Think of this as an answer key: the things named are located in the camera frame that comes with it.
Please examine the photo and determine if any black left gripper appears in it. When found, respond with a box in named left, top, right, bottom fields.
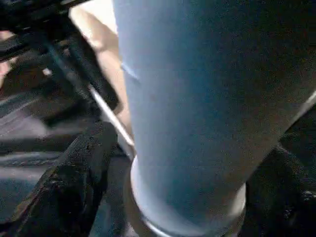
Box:
left=0, top=0, right=121, bottom=117

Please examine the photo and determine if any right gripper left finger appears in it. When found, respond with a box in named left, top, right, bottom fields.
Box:
left=9, top=132, right=119, bottom=237

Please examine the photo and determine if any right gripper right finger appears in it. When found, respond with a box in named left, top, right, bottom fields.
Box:
left=240, top=145, right=316, bottom=237

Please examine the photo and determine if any white plastic table top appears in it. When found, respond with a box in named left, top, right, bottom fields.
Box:
left=69, top=0, right=316, bottom=237

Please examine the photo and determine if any white plastic table leg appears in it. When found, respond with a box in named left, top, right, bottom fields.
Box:
left=112, top=0, right=316, bottom=237

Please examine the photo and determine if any black work mat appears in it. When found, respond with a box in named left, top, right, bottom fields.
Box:
left=0, top=56, right=316, bottom=223

